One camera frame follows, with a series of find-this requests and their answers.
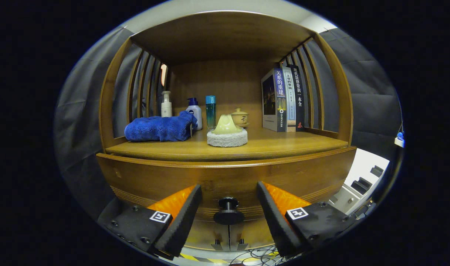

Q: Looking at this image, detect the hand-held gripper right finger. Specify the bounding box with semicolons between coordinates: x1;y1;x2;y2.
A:
256;181;358;257

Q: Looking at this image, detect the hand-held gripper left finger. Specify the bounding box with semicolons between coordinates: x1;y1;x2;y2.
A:
98;184;203;260

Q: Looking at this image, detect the wooden drawer with black knob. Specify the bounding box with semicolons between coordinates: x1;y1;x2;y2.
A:
96;146;358;226

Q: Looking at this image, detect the wooden cabinet door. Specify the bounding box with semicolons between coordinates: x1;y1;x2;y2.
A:
186;221;230;250
229;221;275;249

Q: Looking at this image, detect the wooden countertop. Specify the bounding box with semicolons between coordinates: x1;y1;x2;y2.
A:
105;126;349;162

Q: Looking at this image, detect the wooden cabinet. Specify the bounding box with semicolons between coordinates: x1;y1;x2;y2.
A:
95;10;358;252

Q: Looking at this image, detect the blue towel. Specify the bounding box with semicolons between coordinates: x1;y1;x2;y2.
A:
124;110;198;143

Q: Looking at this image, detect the white side table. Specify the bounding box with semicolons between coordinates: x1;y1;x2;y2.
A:
328;148;390;215

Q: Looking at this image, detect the white lotion bottle blue cap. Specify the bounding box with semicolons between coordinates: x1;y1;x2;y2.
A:
186;98;203;130

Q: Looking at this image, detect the beige lidded teacup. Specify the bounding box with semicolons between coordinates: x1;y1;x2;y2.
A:
231;108;250;128

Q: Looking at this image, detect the white pump bottle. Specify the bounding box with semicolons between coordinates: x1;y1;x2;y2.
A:
161;91;173;118

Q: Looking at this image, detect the clear blue bottle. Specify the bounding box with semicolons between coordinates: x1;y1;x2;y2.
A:
206;95;217;132

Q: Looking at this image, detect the grey book with blue spine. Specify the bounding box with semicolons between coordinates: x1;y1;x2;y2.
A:
261;68;287;133

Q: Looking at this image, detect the white spine book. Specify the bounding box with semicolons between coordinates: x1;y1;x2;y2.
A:
283;66;297;132

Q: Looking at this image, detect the black book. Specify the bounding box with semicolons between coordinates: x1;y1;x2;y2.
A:
288;64;305;132

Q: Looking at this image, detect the black cable tangle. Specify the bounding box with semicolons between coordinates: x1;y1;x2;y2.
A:
229;247;288;266

